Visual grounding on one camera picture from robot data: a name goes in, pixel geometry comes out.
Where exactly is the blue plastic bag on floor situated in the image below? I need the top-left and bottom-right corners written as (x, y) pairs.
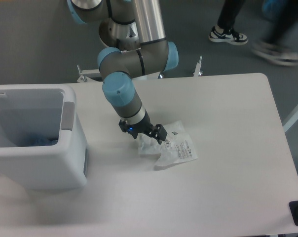
top-left (261, 0), bottom-right (298, 26)

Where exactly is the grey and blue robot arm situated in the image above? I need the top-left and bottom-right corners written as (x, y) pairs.
top-left (67, 0), bottom-right (179, 143)

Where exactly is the trash inside can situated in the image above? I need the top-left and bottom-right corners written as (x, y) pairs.
top-left (20, 134), bottom-right (58, 147)

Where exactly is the black and white sneaker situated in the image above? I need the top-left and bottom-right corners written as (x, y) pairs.
top-left (208, 25), bottom-right (248, 45)

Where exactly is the black trouser leg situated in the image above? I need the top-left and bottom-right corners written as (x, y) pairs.
top-left (217, 0), bottom-right (245, 30)

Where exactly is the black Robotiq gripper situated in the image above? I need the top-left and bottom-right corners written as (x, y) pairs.
top-left (118, 112), bottom-right (167, 145)

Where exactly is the white pedestal base frame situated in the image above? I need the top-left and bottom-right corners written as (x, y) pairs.
top-left (76, 56), bottom-right (204, 83)

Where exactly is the white plastic trash can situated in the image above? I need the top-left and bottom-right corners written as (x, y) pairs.
top-left (0, 84), bottom-right (87, 190)

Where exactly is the blurred moving sneaker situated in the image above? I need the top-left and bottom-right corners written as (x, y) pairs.
top-left (252, 40), bottom-right (298, 67)

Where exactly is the crumpled clear plastic bag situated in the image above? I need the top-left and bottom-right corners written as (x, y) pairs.
top-left (138, 120), bottom-right (198, 168)

